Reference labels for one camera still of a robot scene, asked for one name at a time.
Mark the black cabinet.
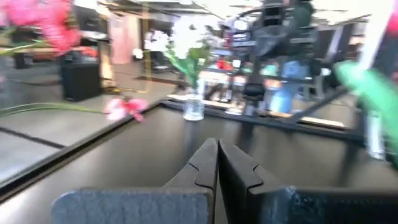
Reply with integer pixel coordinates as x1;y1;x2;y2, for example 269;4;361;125
60;52;103;103

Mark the pink artificial flower bunch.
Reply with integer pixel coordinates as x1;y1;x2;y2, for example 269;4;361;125
37;0;82;55
0;97;149;123
0;0;44;29

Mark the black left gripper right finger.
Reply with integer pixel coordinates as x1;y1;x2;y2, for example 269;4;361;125
218;139;398;224

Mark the red artificial tulip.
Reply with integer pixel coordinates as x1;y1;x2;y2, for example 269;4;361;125
334;60;398;170

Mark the person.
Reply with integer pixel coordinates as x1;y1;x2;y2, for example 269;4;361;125
264;60;308;113

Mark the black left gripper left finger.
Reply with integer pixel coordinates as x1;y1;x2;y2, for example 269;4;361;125
51;138;218;224

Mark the clear glass vase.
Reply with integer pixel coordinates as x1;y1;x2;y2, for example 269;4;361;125
182;88;205;122

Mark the small purple glass vase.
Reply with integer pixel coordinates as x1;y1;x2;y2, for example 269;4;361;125
366;110;387;161

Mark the white artificial flower bunch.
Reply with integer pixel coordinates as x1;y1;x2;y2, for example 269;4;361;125
132;29;172;62
169;18;215;60
164;34;224;91

